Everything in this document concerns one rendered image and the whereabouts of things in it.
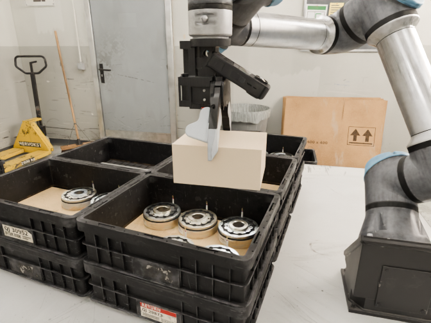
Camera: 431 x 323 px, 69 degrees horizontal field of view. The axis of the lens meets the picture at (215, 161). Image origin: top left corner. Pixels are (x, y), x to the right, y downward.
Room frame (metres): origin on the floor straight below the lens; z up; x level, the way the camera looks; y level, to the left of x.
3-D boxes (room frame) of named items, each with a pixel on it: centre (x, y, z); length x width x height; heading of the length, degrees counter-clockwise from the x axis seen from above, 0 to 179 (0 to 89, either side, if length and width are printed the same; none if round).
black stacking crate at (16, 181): (0.82, 0.44, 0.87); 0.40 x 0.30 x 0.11; 68
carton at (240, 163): (0.58, -0.01, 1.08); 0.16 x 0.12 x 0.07; 77
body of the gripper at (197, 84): (0.59, 0.02, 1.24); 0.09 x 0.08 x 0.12; 77
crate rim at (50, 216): (0.82, 0.44, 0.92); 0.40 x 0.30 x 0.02; 68
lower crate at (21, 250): (0.82, 0.44, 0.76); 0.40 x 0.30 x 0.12; 68
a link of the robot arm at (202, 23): (0.58, 0.01, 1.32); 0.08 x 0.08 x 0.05
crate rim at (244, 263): (0.67, 0.07, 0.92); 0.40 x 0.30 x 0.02; 68
